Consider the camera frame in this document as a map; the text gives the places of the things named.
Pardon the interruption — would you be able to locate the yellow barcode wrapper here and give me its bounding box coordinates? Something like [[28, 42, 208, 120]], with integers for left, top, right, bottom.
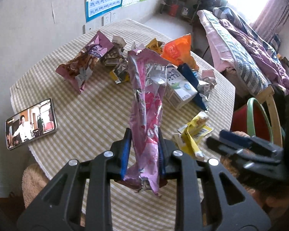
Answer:
[[173, 111, 213, 161]]

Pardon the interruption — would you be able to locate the white milk carton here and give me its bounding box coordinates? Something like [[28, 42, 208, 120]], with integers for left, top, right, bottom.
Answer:
[[164, 64, 198, 110]]

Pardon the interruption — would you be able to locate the blue silver foil bag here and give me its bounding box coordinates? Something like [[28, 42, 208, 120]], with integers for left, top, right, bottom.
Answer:
[[177, 63, 211, 111]]

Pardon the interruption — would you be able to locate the long pink foil wrapper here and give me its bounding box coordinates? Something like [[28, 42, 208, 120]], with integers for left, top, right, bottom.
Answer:
[[124, 48, 169, 196]]

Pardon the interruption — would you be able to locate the purple chips bag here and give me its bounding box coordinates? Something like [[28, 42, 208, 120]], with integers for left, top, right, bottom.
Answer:
[[56, 30, 114, 93]]

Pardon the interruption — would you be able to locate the orange snack bag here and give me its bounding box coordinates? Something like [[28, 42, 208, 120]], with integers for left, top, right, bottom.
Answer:
[[161, 34, 199, 71]]

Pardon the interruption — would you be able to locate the red bin green rim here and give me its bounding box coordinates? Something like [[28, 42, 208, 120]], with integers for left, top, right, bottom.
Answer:
[[230, 98, 273, 142]]

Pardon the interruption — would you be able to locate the wooden bed footboard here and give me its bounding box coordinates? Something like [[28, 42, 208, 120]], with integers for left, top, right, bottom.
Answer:
[[256, 85, 283, 147]]

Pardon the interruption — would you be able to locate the purple crumpled duvet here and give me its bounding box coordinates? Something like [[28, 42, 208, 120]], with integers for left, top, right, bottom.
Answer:
[[220, 19, 289, 94]]

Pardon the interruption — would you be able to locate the blue plaid bed quilt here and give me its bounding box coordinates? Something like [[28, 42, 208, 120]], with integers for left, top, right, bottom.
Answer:
[[197, 10, 269, 98]]

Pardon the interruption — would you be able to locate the striped beige tablecloth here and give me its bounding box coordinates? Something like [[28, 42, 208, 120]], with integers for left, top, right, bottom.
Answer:
[[9, 18, 236, 231]]

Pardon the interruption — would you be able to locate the smartphone playing video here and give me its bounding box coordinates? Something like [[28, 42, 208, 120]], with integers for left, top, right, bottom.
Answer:
[[5, 98, 58, 150]]

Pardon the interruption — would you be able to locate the pink sheer curtain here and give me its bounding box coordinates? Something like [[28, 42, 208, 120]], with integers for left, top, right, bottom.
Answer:
[[251, 0, 289, 43]]

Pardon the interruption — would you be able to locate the red container under shelf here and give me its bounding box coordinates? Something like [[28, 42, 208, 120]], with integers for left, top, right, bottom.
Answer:
[[168, 4, 179, 17]]

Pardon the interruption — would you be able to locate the dark shelf table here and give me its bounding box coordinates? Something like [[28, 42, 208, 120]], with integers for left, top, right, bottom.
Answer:
[[159, 0, 202, 25]]

